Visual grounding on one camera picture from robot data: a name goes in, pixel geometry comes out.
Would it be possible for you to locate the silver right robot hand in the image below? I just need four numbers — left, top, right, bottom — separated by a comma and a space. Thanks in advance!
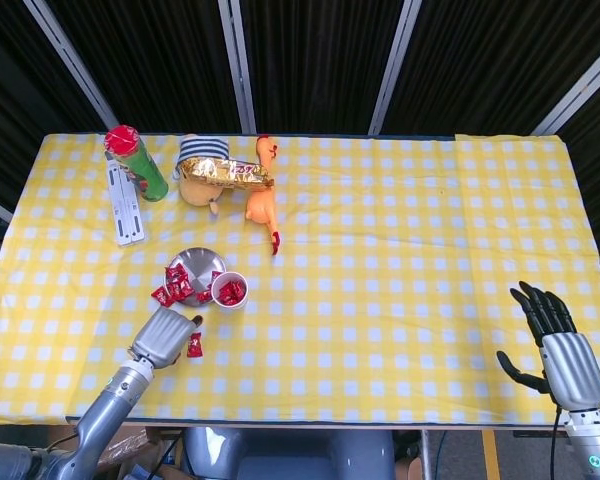
497, 281, 600, 412

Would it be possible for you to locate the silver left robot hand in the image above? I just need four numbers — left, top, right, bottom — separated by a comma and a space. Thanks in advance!
129, 305, 205, 370

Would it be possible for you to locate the white paper cup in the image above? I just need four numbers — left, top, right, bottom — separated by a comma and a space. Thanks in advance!
210, 271, 250, 311

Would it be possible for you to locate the round metal plate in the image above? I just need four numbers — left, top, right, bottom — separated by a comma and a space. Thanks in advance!
165, 247, 228, 307

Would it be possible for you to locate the brown cardboard box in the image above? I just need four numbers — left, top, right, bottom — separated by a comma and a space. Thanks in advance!
47, 424, 164, 480

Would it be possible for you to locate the yellow plush toy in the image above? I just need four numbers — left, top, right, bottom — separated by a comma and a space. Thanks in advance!
172, 133, 231, 215

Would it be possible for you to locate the orange rubber chicken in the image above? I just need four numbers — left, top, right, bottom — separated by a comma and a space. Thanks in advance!
244, 134, 284, 256

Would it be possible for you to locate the green Pringles can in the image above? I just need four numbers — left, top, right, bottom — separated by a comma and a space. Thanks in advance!
103, 124, 170, 203

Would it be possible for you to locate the metal table leg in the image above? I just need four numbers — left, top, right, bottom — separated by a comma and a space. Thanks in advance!
418, 428, 434, 480

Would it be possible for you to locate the grey robot torso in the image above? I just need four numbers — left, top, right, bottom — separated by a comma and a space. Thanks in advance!
182, 425, 397, 480

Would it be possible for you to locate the gold biscuit package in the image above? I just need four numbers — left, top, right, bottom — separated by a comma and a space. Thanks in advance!
180, 156, 276, 193

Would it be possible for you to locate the yellow checked tablecloth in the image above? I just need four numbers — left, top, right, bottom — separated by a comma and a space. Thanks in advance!
0, 132, 600, 426

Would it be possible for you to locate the black pleated curtain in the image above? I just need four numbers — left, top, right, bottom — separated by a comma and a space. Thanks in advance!
0, 0, 600, 281

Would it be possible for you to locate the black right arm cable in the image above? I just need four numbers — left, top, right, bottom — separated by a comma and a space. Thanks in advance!
551, 405, 566, 480

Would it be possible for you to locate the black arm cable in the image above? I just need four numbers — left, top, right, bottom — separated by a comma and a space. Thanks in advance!
551, 405, 566, 480
39, 432, 81, 451

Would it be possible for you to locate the black cable under table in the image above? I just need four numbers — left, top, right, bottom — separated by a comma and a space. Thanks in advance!
149, 432, 185, 480

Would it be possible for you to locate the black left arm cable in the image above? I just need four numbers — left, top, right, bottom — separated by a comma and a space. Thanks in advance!
39, 432, 81, 451

